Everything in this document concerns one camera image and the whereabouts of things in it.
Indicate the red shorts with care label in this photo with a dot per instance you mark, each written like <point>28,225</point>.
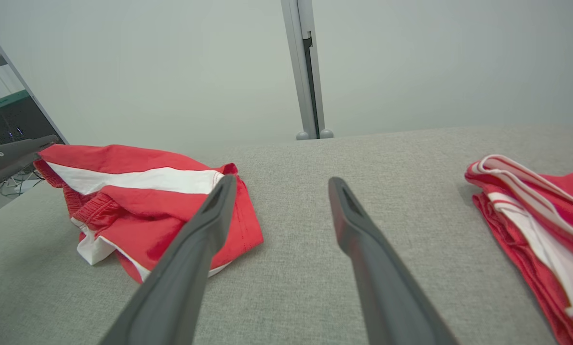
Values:
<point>555,230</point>

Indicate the red shorts with white stripe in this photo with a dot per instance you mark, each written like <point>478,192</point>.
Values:
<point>137,211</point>

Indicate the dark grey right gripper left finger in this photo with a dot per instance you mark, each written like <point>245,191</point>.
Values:
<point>181,287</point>

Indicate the grey partition end post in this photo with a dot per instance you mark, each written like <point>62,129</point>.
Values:
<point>37,101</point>

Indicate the grey partition post with gap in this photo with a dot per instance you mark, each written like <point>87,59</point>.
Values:
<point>298,72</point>

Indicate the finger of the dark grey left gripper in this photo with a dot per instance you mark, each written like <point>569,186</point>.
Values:
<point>22,146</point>
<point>8,167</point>

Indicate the dark cabinet with green trim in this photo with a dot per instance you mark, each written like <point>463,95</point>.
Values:
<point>13,120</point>

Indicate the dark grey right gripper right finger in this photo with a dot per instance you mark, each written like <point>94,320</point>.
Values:
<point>391,297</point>

